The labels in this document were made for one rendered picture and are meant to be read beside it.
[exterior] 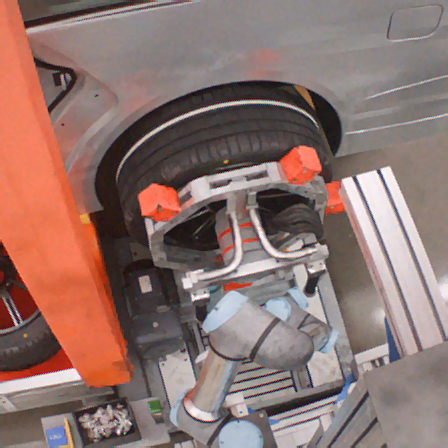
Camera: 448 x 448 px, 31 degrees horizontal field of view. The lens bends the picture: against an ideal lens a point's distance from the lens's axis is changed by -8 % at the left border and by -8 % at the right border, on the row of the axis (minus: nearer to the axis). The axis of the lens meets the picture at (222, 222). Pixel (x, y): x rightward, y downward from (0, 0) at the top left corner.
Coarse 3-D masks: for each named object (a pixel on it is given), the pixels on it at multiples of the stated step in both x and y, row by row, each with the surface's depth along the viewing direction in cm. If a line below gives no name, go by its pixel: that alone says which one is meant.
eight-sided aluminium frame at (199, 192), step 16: (208, 176) 239; (224, 176) 239; (240, 176) 240; (256, 176) 242; (272, 176) 239; (192, 192) 239; (208, 192) 237; (224, 192) 237; (240, 192) 239; (304, 192) 250; (320, 192) 252; (192, 208) 240; (320, 208) 262; (160, 224) 246; (176, 224) 247; (160, 240) 253; (272, 240) 285; (288, 240) 278; (160, 256) 263; (176, 256) 277; (192, 256) 280; (208, 256) 283
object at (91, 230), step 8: (88, 224) 281; (96, 224) 294; (88, 232) 280; (96, 232) 280; (88, 240) 279; (96, 240) 279; (96, 248) 278; (96, 256) 276; (96, 264) 272; (104, 264) 285; (104, 272) 274; (104, 280) 273; (104, 288) 272; (112, 296) 282; (112, 304) 269
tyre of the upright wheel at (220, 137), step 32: (192, 96) 244; (224, 96) 243; (256, 96) 247; (288, 96) 254; (192, 128) 240; (224, 128) 239; (256, 128) 240; (288, 128) 245; (128, 160) 253; (160, 160) 242; (192, 160) 237; (224, 160) 238; (256, 160) 243; (320, 160) 252; (128, 192) 253; (128, 224) 259
